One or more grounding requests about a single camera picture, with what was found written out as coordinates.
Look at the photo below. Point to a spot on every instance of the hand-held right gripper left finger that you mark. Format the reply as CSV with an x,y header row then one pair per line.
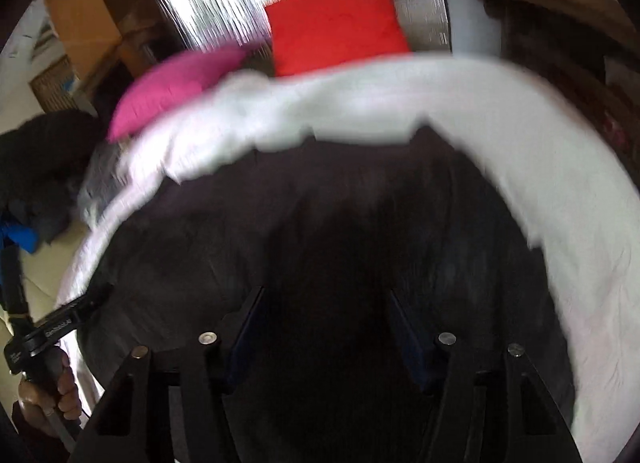
x,y
245,343

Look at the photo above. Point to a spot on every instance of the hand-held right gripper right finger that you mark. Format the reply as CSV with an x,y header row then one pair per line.
x,y
412,348

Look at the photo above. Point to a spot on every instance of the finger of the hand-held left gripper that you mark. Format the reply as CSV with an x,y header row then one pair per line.
x,y
14,283
70,315

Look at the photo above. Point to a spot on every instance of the dark navy puffer jacket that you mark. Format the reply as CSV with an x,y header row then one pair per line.
x,y
320,223

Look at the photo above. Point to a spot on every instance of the person's left forearm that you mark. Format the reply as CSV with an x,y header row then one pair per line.
x,y
30,425

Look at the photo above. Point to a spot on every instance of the person's left hand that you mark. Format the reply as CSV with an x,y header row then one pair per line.
x,y
67,388

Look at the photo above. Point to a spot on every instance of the cream leather sofa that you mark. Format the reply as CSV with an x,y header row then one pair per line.
x,y
45,273

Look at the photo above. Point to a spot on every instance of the blue jacket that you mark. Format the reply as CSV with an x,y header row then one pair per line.
x,y
20,237

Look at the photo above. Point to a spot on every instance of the black puffer coat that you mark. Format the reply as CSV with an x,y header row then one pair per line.
x,y
45,163

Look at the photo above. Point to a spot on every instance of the grey cloth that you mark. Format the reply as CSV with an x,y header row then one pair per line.
x,y
100,183

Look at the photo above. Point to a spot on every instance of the white bed sheet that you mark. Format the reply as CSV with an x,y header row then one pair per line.
x,y
525,143

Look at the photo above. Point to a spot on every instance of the pink pillow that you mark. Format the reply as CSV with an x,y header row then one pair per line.
x,y
170,83

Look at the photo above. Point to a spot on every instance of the red pillow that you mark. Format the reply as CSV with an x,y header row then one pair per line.
x,y
335,23

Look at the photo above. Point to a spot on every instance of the wooden side table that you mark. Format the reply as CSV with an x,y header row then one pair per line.
x,y
560,33

